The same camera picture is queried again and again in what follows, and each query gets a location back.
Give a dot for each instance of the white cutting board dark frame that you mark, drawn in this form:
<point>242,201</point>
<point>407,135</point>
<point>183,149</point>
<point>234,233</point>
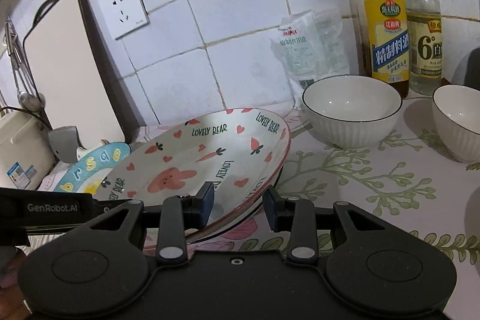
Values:
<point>75,72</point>

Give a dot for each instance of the white plate dark rim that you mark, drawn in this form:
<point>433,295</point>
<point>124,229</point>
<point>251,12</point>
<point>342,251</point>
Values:
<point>240,221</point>

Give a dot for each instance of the white kitchen appliance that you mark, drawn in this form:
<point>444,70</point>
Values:
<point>20,151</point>

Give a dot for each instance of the pink bear print plate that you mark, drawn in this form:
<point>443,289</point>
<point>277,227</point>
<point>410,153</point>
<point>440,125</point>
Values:
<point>187,155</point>

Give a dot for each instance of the cooking wine bottle yellow label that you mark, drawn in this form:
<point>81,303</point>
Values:
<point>388,42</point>

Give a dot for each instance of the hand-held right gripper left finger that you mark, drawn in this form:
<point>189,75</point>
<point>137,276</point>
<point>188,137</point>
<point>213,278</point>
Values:
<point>204,200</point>

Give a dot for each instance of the floral tablecloth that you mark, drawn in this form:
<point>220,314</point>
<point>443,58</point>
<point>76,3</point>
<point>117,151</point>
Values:
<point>337,177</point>

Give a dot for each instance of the dark bulky object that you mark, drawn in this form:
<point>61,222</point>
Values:
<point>470,69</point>

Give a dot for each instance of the clear plastic salt bag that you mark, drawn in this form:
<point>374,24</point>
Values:
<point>332,42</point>
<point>296,54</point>

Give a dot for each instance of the blue plate yellow letters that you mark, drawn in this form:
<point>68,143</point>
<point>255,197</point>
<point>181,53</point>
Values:
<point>86,162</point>

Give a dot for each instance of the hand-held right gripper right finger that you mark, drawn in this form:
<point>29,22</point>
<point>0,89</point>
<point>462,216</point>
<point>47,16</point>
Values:
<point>270,208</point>

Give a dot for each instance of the hanging metal spoon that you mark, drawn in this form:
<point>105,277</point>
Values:
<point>29,100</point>

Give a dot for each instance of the white wall socket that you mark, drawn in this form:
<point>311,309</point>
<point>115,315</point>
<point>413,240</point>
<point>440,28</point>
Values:
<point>123,9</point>

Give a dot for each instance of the clear vinegar bottle yellow cap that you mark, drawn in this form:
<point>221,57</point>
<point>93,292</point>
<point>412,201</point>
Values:
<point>423,54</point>

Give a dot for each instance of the white ribbed bowl dark rim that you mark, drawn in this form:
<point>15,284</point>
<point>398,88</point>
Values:
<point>350,117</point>
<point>459,125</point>

